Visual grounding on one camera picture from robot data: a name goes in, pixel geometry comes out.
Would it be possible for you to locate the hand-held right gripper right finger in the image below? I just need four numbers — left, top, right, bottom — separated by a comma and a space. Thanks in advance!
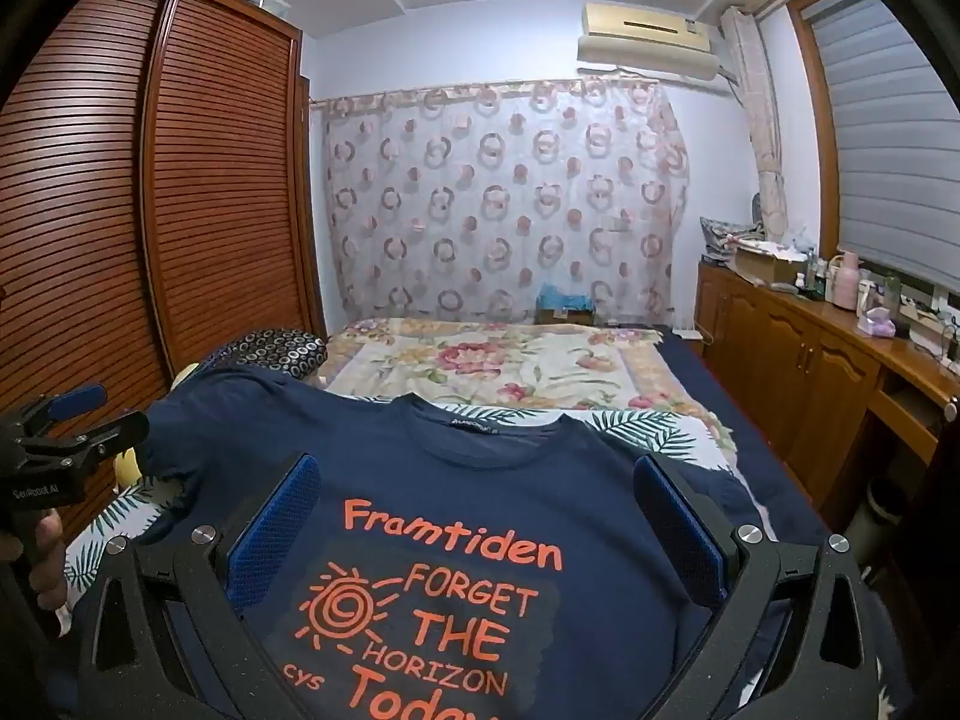
632, 452, 893, 720

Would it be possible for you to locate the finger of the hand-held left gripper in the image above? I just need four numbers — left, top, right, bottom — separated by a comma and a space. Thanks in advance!
51, 411, 149, 466
16, 384, 108, 434

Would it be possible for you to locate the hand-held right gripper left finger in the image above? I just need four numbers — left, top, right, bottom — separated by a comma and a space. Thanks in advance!
71, 452, 323, 720

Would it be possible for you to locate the navy printed t-shirt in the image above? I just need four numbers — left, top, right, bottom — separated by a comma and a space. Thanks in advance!
135, 367, 833, 720

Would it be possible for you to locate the person's left hand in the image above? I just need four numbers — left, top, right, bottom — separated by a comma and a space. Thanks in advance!
16, 510, 68, 612

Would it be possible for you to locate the yellow plush toy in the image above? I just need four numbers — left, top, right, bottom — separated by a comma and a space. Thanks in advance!
112, 362, 200, 487

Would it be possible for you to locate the palm leaf blanket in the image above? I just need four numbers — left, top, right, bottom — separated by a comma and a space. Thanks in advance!
64, 405, 758, 616

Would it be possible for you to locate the navy bed sheet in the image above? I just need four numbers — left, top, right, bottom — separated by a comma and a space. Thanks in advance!
656, 330, 833, 541

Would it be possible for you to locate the white waste bin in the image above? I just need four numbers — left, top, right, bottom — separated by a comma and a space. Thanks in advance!
862, 480, 908, 563

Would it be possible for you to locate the wooden sideboard cabinet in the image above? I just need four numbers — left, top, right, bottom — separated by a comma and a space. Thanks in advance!
696, 261, 960, 541

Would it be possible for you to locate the wooden louvred wardrobe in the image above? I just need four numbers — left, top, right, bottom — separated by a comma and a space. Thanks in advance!
0, 0, 327, 541

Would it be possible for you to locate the cardboard box with blue cloth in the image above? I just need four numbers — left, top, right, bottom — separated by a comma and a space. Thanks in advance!
536, 283, 597, 327

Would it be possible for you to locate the floral blanket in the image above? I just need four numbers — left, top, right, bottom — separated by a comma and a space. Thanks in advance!
324, 317, 740, 458

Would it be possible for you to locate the open cardboard box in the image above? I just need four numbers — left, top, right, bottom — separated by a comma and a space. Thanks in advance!
735, 244, 807, 282

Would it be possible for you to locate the pink thermos bottle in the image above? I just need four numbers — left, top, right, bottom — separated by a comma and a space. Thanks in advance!
834, 253, 863, 310

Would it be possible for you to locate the floral cushion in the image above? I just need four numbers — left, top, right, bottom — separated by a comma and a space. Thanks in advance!
700, 216, 758, 263

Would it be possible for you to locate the circle patterned curtain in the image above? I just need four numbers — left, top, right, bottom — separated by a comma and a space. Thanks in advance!
322, 79, 691, 327

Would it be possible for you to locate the tied beige side curtain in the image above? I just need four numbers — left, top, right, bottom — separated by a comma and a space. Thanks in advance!
720, 7, 788, 237

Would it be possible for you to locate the grey window blind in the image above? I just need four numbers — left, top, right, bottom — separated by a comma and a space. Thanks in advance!
810, 0, 960, 290

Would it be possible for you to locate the beige air conditioner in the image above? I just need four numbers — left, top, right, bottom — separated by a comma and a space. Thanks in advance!
576, 4, 732, 83

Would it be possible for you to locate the dark ring patterned pillow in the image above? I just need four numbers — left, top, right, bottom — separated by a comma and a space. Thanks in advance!
206, 328, 329, 383

